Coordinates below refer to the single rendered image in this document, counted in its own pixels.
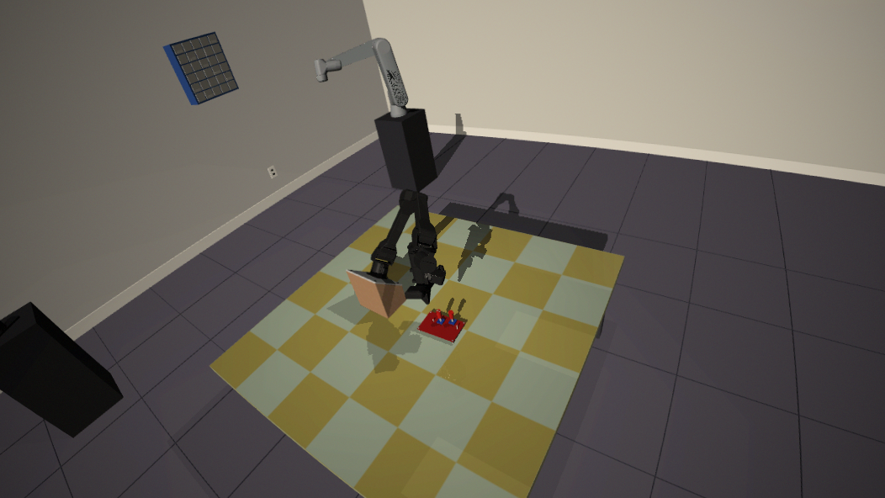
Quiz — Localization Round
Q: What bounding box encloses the red circuit board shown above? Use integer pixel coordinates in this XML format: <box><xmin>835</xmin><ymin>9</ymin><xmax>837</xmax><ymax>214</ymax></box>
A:
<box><xmin>417</xmin><ymin>310</ymin><xmax>465</xmax><ymax>344</ymax></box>

